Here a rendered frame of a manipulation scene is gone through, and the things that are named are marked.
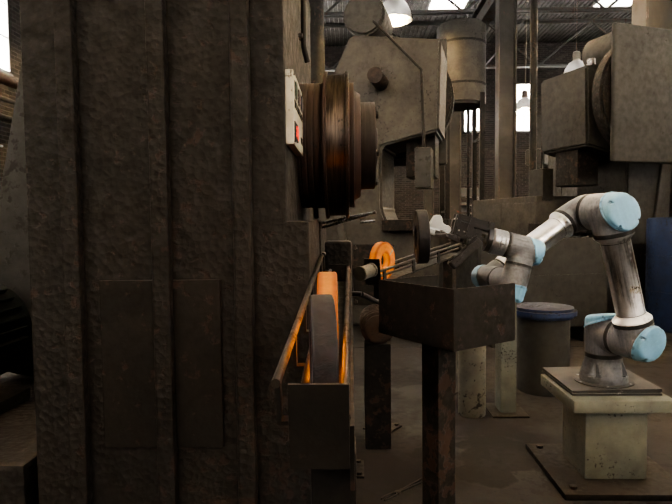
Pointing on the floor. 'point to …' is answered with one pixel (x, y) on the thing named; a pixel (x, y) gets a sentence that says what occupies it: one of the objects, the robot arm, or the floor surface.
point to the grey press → (612, 127)
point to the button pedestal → (506, 381)
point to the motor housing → (376, 380)
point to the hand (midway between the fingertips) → (421, 229)
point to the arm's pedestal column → (603, 459)
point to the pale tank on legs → (466, 99)
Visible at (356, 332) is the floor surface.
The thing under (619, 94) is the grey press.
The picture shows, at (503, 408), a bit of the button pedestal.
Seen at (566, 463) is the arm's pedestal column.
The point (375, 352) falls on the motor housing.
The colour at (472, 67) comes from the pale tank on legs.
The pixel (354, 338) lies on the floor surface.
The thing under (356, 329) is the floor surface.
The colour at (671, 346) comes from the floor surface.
